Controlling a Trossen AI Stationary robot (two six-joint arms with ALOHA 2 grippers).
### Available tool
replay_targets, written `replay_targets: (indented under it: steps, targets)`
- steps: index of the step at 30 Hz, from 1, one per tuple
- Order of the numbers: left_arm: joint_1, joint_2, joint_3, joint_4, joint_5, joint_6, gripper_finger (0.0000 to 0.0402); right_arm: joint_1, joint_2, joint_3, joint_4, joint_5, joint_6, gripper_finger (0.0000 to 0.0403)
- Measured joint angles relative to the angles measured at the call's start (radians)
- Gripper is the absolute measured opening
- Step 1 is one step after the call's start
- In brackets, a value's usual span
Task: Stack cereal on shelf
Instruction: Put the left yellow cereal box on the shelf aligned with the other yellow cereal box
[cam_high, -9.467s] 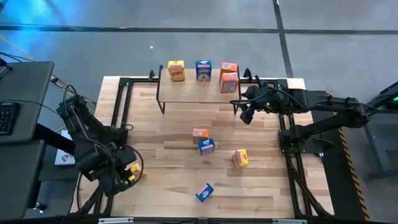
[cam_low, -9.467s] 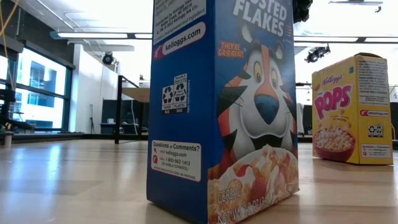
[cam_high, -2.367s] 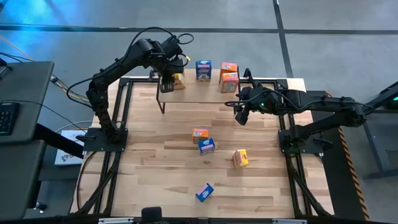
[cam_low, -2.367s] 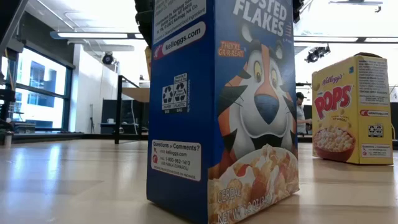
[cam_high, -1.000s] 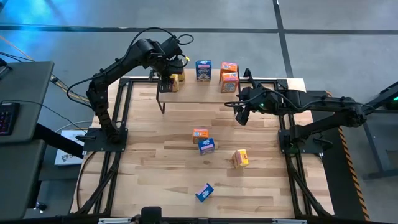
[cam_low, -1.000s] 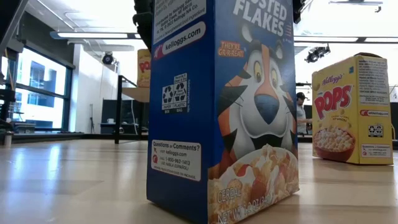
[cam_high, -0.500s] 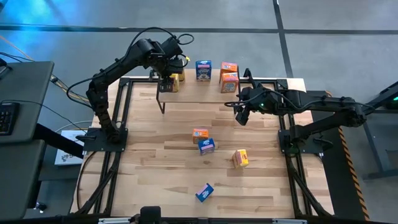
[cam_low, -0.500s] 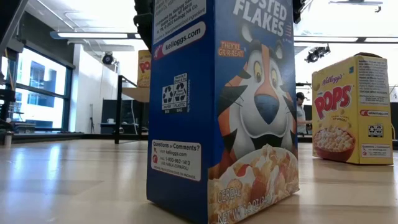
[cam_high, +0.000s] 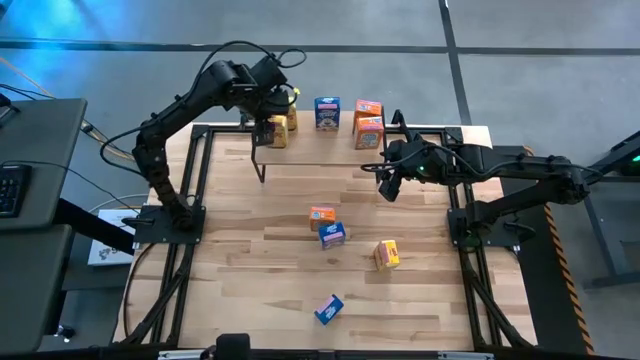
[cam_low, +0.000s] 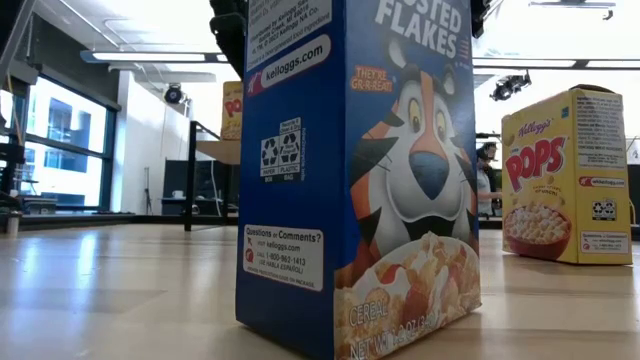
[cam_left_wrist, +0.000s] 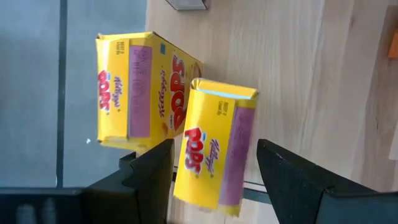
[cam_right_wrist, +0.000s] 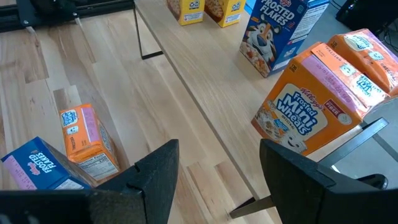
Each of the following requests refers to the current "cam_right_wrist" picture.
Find black equipment stand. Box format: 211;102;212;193
335;0;398;32

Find orange Mini Wheats cereal box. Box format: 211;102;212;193
328;28;398;97
58;103;121;182
251;42;389;156

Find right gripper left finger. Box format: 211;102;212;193
96;139;180;224

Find yellow Corn Pops cereal box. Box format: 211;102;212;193
204;0;247;29
166;0;206;26

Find wooden shelf black metal frame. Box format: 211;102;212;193
132;0;390;219

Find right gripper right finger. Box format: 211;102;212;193
259;139;337;224

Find blue Frosted Flakes cereal box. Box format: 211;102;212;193
239;0;330;78
1;136;97;190

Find black floor cable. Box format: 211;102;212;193
381;24;398;52

